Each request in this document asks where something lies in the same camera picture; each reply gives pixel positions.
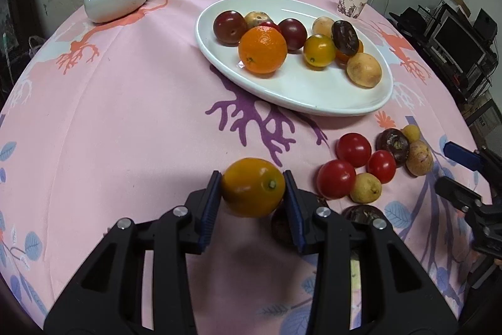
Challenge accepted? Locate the brown passion fruit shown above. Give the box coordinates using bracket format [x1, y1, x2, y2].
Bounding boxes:
[406, 140, 434, 177]

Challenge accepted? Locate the small yellow longan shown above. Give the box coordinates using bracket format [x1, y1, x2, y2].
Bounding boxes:
[402, 124, 421, 144]

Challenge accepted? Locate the red cherry tomato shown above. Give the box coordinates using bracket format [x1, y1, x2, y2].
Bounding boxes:
[366, 150, 397, 185]
[317, 160, 356, 200]
[259, 20, 281, 33]
[335, 132, 372, 168]

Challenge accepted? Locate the yellow-green longan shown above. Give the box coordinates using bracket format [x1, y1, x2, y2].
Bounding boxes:
[350, 173, 382, 204]

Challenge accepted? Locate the yellow tomato with stem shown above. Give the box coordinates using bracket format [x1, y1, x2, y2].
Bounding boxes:
[221, 157, 285, 219]

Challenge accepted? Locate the large orange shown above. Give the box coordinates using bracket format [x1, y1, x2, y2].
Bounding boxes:
[238, 25, 288, 75]

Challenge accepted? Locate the black tv stand with monitor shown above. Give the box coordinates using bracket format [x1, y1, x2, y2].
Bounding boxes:
[389, 4, 499, 105]

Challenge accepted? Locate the tan round fruit plate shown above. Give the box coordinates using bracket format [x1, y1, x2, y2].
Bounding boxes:
[345, 53, 383, 89]

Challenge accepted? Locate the small tangerine on plate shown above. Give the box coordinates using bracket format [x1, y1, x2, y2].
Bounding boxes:
[336, 41, 364, 64]

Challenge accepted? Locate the pink patterned tablecloth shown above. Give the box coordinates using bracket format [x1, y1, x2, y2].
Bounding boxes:
[1, 0, 490, 326]

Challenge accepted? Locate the white oval plate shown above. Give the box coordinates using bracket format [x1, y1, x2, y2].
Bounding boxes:
[195, 0, 394, 116]

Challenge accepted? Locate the tan longan back plate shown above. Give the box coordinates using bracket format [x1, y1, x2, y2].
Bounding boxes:
[312, 16, 334, 38]

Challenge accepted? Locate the dark red plum right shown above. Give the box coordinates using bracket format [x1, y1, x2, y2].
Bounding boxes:
[278, 18, 307, 52]

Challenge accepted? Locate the dark red plum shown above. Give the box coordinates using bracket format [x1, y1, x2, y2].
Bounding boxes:
[278, 18, 307, 52]
[213, 10, 248, 46]

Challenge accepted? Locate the speckled brown fruit on plate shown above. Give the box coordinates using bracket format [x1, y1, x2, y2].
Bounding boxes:
[244, 11, 271, 29]

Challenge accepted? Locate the dark red plum left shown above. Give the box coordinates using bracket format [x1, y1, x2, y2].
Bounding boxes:
[213, 10, 248, 46]

